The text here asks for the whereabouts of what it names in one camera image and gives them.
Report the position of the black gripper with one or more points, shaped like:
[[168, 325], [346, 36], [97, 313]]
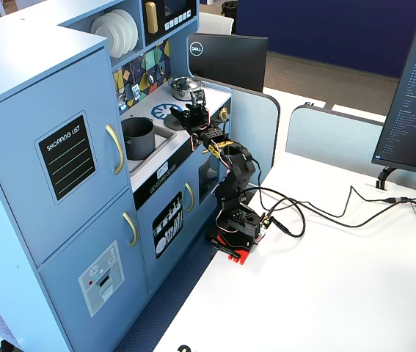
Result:
[[188, 116]]

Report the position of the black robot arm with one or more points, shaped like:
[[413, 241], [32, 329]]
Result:
[[242, 165]]

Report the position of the shiny steel pot lid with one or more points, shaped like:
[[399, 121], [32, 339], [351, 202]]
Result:
[[183, 82]]

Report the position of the gray toy sink basin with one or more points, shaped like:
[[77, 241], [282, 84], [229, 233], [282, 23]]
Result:
[[163, 137]]

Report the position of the gold stove knob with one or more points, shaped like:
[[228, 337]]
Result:
[[224, 113]]

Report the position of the dark gray pot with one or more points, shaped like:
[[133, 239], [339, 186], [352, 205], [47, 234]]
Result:
[[139, 143]]

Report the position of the steel ladle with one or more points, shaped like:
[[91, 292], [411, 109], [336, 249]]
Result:
[[151, 78]]

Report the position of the small steel spoon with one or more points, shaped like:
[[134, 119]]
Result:
[[162, 70]]

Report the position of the steel slotted spatula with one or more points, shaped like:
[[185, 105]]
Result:
[[135, 91]]

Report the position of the steel slotted skimmer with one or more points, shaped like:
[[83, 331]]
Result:
[[122, 104]]

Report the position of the blue oven door with window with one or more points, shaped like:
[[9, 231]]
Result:
[[207, 176]]

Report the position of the black Dell monitor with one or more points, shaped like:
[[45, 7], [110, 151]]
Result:
[[229, 62]]

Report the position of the light blue desk divider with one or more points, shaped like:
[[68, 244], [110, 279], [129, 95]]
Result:
[[255, 128], [332, 135]]

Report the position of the black toy microwave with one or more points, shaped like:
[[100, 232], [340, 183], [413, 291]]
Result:
[[161, 34]]

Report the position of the blue dishwasher door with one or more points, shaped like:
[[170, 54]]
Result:
[[149, 209]]

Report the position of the white chair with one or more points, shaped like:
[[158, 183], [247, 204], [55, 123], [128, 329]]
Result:
[[215, 23]]

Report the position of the white toy plate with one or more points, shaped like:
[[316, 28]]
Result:
[[134, 27], [105, 36], [127, 29]]

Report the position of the black trash can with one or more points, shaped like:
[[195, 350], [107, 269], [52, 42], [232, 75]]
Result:
[[229, 9]]

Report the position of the blue toy play kitchen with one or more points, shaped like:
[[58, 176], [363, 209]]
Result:
[[28, 55]]

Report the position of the blue fridge door with chalkboard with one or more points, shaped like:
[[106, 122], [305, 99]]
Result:
[[9, 183]]

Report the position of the blue freezer door ice dispenser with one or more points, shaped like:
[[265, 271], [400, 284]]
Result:
[[68, 264]]

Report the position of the monitor showing code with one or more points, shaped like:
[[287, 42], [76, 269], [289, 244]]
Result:
[[413, 102]]

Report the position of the small wrist camera board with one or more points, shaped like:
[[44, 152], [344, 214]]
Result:
[[197, 97]]

